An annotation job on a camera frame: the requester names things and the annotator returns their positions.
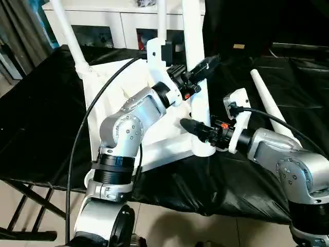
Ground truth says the white plastic table leg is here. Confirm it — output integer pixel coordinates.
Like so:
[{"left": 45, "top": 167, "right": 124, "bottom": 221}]
[
  {"left": 250, "top": 68, "right": 303, "bottom": 145},
  {"left": 181, "top": 0, "right": 217, "bottom": 157},
  {"left": 50, "top": 0, "right": 92, "bottom": 77},
  {"left": 157, "top": 0, "right": 168, "bottom": 41}
]

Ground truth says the white plastic table top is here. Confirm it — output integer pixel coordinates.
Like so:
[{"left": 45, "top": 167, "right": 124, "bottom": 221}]
[{"left": 77, "top": 56, "right": 206, "bottom": 190}]

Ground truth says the white glass door cabinet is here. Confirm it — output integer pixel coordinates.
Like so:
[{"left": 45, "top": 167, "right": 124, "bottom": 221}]
[{"left": 42, "top": 0, "right": 206, "bottom": 51}]

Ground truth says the black mat cover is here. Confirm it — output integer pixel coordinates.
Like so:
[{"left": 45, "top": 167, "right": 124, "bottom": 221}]
[{"left": 0, "top": 43, "right": 329, "bottom": 224}]

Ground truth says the grey curtain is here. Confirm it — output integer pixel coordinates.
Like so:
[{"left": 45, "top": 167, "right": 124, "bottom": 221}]
[{"left": 0, "top": 0, "right": 60, "bottom": 83}]

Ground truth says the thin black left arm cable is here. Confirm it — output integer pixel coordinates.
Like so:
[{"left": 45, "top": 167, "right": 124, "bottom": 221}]
[{"left": 136, "top": 143, "right": 143, "bottom": 181}]

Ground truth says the black folding stand frame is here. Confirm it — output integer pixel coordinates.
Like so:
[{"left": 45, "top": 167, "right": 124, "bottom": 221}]
[{"left": 0, "top": 179, "right": 67, "bottom": 241}]

